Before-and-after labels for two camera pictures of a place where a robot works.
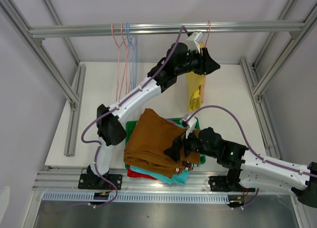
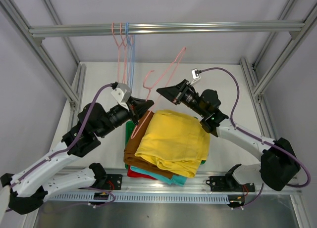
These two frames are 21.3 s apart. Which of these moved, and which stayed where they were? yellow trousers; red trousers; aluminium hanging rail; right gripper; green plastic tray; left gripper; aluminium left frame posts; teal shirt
Moved: left gripper; yellow trousers; right gripper
Stayed: red trousers; teal shirt; aluminium hanging rail; aluminium left frame posts; green plastic tray
